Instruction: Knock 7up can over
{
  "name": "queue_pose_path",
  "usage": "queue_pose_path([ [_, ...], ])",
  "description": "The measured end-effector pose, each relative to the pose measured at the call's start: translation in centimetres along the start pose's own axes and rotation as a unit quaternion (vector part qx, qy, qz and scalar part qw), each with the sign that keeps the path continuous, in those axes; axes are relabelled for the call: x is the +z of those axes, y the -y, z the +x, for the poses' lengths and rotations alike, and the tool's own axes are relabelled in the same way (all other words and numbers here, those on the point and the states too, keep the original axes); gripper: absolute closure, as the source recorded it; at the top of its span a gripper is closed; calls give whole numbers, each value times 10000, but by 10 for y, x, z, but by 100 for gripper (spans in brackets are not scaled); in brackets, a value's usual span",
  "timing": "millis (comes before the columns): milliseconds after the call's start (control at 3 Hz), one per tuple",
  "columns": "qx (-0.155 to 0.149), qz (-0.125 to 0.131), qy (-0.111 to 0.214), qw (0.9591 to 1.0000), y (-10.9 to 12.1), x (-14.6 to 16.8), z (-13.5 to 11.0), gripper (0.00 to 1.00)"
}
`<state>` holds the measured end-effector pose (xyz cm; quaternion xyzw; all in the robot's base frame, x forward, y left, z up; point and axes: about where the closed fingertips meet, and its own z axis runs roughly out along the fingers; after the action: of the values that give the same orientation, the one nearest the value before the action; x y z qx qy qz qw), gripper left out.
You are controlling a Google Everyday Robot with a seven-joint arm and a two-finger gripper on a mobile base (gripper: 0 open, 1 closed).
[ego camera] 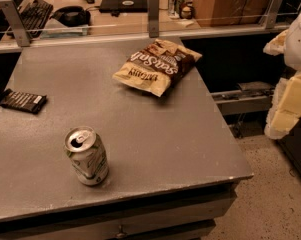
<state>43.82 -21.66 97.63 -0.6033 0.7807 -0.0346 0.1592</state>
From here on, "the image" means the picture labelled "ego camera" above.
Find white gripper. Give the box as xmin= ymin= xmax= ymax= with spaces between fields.
xmin=263 ymin=13 xmax=301 ymax=140

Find silver green 7up can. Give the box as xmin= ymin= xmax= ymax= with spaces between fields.
xmin=64 ymin=126 xmax=109 ymax=186

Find wooden cabinet panel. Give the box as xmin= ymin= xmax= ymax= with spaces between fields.
xmin=193 ymin=0 xmax=270 ymax=27

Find glass jar cluster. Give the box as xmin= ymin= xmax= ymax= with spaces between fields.
xmin=168 ymin=0 xmax=193 ymax=19

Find sea salt chip bag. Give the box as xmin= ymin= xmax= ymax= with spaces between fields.
xmin=113 ymin=39 xmax=202 ymax=97

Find black laptop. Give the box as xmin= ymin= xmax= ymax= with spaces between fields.
xmin=99 ymin=0 xmax=147 ymax=13

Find black headphones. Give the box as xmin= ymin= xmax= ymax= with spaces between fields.
xmin=52 ymin=6 xmax=91 ymax=27

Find drawer pull knob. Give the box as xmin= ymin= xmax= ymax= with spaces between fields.
xmin=115 ymin=226 xmax=127 ymax=239

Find dark snack bar wrapper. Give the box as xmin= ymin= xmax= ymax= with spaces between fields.
xmin=0 ymin=89 xmax=47 ymax=114

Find black keyboard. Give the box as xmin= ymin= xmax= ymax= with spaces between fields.
xmin=20 ymin=0 xmax=53 ymax=38

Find grey metal shelf rail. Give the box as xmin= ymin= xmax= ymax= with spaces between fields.
xmin=212 ymin=81 xmax=275 ymax=116

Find right metal bracket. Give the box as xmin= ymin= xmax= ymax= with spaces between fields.
xmin=263 ymin=0 xmax=283 ymax=29

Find metal bracket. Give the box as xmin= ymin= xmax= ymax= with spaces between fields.
xmin=263 ymin=0 xmax=283 ymax=29
xmin=0 ymin=0 xmax=30 ymax=47
xmin=147 ymin=0 xmax=159 ymax=38

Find middle metal bracket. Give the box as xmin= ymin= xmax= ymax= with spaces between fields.
xmin=147 ymin=0 xmax=159 ymax=38

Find left metal bracket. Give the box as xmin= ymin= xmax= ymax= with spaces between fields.
xmin=0 ymin=0 xmax=30 ymax=47

